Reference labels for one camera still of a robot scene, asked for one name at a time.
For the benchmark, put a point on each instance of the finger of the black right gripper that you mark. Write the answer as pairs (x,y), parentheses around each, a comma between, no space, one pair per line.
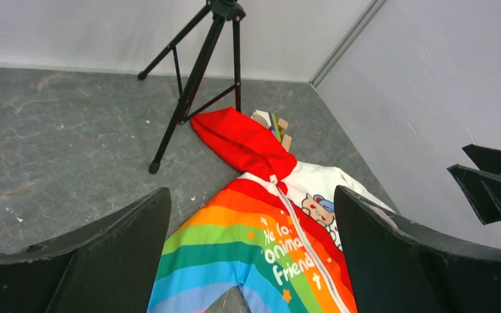
(482,190)
(486,159)

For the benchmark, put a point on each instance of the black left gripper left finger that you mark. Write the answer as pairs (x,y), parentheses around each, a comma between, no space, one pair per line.
(108,265)

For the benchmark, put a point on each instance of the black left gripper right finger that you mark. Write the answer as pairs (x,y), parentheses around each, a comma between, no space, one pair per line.
(398,265)

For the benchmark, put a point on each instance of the rainbow hooded zip jacket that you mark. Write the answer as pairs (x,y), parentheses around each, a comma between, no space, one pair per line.
(271,232)

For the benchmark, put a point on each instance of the long wooden block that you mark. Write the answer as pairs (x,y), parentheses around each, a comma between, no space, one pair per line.
(286,142)

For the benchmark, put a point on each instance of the green flat toy block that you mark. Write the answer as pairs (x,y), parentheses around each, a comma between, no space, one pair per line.
(274,128)

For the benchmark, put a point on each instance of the small wooden cube block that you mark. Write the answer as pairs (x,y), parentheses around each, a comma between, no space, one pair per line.
(282,126)

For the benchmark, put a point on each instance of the white arch toy block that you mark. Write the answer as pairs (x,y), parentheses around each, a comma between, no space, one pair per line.
(263,118)

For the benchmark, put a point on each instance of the black camera tripod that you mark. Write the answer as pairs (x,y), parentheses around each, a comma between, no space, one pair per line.
(222,12)

